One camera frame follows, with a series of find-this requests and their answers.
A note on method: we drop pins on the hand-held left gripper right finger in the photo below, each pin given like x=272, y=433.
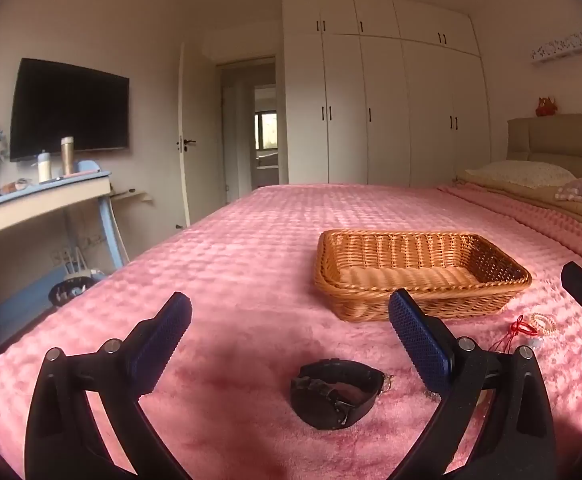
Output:
x=418, y=340

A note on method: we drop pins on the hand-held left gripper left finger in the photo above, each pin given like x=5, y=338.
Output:
x=171, y=330

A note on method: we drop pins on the brown wicker basket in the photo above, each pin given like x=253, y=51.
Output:
x=361, y=300

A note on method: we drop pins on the black wrist watch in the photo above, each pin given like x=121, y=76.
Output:
x=321, y=410

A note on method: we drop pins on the pink waffle quilt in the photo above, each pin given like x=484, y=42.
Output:
x=546, y=225

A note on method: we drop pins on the pink fluffy blanket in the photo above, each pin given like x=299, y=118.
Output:
x=251, y=260

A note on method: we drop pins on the white floral pillow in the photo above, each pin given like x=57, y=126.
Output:
x=521, y=174

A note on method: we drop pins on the small wooden floating shelf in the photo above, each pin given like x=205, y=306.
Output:
x=131, y=195

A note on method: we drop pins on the beige headboard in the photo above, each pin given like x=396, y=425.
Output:
x=561, y=140

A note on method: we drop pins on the blue chair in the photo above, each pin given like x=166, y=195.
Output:
x=91, y=166

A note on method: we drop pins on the red plush toy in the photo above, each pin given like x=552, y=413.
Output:
x=547, y=107

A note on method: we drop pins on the blue and white desk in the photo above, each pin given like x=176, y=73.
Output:
x=36, y=200

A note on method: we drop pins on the gold tumbler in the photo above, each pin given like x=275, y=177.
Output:
x=67, y=157

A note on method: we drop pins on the white bottle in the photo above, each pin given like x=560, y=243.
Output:
x=44, y=167

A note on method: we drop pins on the white door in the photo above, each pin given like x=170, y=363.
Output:
x=198, y=110

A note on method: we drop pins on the white wardrobe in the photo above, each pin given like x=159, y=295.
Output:
x=386, y=110

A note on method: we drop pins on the white wall shelf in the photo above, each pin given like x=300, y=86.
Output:
x=566, y=50

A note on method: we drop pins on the black wall television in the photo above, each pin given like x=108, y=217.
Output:
x=71, y=105

